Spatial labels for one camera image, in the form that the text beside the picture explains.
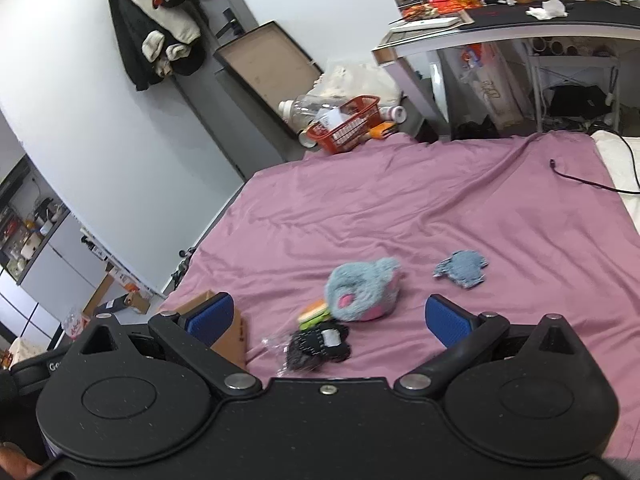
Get blue plush paw slipper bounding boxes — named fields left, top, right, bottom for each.
left=324, top=258, right=401, bottom=323

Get black knitted patch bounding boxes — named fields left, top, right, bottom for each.
left=285, top=321, right=352, bottom=372

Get burger plush toy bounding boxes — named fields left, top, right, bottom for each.
left=297, top=300, right=332, bottom=330

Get cardboard box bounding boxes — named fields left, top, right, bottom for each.
left=176, top=290, right=246, bottom=370

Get pink bed sheet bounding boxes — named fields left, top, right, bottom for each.
left=165, top=132, right=639, bottom=460

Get orange bottle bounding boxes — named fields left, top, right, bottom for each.
left=368, top=122, right=397, bottom=140

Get red plastic basket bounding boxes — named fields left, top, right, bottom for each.
left=306, top=96, right=382, bottom=155

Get clear plastic bottle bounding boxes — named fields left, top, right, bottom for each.
left=278, top=93, right=344, bottom=125

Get plastic shopping bag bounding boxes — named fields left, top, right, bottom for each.
left=461, top=42, right=525, bottom=130

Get framed cork board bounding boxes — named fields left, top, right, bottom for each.
left=214, top=21, right=323, bottom=139

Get hanging clothes on door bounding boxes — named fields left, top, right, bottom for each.
left=107, top=0, right=206, bottom=91

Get white desk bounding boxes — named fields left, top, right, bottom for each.
left=372, top=2, right=639, bottom=136

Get black cable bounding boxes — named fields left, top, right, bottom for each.
left=548, top=130, right=640, bottom=195

